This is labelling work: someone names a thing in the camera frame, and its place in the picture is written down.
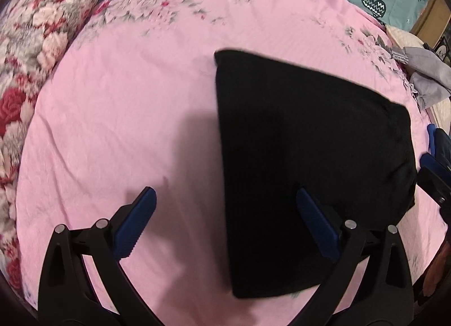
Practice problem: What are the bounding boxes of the black pants with smiley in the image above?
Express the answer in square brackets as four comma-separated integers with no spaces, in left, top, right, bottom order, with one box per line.
[214,50,417,298]

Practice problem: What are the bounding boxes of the person's right hand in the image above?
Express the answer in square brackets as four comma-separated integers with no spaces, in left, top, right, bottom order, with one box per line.
[423,241,450,297]

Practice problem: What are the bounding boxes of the folded navy blue garment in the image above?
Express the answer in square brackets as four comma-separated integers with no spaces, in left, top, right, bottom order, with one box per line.
[427,124,451,167]

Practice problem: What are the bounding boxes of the grey garment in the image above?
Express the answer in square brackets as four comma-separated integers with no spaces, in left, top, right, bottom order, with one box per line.
[390,47,450,110]

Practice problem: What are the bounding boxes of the pink floral bed sheet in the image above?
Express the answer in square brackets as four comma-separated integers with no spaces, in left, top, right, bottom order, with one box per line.
[16,0,429,325]

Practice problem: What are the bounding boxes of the red floral pillow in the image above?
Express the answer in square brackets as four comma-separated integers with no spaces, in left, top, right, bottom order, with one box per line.
[1,0,98,294]

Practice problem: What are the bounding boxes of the wooden bed frame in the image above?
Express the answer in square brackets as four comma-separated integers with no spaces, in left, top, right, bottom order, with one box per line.
[410,0,450,47]

